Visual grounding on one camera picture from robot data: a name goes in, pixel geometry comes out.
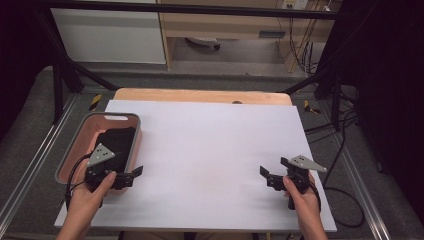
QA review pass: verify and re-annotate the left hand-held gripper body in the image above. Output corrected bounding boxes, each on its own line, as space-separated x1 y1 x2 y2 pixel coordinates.
84 143 134 194

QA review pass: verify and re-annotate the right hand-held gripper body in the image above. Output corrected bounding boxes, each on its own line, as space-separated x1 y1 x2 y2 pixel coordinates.
266 155 328 194

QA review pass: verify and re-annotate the black cloth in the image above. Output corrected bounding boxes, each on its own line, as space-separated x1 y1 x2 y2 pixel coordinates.
94 126 137 173

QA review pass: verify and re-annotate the pink bin with grey rim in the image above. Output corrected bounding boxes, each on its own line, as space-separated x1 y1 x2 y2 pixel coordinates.
54 112 143 196

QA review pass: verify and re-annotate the person's right hand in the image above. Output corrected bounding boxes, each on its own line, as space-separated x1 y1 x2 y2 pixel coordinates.
283 173 321 219

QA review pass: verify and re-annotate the person's left hand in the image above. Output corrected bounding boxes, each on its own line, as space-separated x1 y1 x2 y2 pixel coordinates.
68 171 117 219

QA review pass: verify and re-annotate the yellow black tape strip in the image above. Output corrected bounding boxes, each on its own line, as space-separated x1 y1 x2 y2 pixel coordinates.
303 99 322 115
88 93 103 112

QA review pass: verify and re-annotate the white board sheet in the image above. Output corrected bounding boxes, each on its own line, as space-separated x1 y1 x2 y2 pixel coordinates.
54 99 338 233

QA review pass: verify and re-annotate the black metal stand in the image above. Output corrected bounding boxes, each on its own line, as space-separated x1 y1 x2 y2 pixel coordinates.
281 59 345 132
35 9 120 126

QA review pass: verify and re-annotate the dark curtain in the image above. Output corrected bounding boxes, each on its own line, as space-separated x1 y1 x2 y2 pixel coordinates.
0 0 55 141
333 0 424 218

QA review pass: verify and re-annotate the white cabinet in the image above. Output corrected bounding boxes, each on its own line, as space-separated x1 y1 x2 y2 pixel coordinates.
50 8 167 65

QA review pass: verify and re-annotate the office chair base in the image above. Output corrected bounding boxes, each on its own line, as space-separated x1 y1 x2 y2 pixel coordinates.
184 36 222 52

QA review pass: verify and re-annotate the light wooden desk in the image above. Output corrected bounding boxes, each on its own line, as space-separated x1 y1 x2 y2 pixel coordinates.
156 0 343 73

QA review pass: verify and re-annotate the white power strip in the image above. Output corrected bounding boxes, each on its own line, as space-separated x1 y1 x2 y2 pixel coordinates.
281 0 309 11

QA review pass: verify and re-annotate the right hand-held gripper black cable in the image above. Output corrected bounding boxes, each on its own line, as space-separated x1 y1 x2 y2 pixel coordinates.
308 181 323 213

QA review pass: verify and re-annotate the hand-held gripper black cable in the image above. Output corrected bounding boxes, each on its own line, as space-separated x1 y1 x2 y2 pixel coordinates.
308 181 323 213
64 153 93 212

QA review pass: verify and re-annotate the left hand-held gripper black cable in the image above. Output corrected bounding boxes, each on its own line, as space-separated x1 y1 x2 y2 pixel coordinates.
64 153 93 212

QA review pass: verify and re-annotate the aluminium floor rail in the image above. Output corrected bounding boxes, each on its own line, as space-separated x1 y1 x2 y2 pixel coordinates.
333 133 392 240
0 94 80 228

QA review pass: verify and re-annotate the black floor cable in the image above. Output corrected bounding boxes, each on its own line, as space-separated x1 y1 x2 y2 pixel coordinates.
304 109 366 230

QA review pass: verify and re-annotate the hanging cable bundle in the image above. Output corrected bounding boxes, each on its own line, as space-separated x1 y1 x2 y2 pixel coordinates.
288 16 322 76

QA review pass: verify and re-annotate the black horizontal frame bar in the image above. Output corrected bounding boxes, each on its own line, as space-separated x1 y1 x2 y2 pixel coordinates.
33 0 354 21

